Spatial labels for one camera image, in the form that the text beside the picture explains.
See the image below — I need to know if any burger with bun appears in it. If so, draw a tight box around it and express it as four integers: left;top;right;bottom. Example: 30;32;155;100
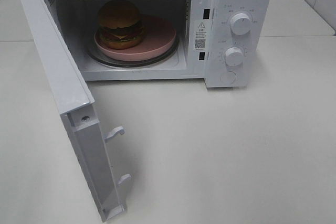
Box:
98;0;144;50

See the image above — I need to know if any white microwave door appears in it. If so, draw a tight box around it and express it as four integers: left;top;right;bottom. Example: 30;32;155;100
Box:
20;0;131;222

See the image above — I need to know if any glass microwave turntable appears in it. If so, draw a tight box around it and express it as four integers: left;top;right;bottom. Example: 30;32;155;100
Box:
85;38;179;69

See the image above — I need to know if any round white door button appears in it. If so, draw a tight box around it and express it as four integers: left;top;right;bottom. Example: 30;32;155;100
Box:
220;71;237;85

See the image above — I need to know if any white lower microwave knob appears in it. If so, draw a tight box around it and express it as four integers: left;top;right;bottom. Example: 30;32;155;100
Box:
224;47;244;67

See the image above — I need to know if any pink round plate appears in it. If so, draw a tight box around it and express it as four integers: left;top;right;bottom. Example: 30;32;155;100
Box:
94;15;177;62

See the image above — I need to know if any white microwave knob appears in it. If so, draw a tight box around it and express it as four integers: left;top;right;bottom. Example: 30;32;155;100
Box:
224;47;244;67
228;11;253;36

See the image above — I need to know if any white microwave oven body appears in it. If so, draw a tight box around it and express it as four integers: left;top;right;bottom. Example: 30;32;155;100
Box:
49;0;269;88

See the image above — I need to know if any white upper microwave knob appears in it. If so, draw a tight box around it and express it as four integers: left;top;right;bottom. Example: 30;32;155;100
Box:
228;11;253;36

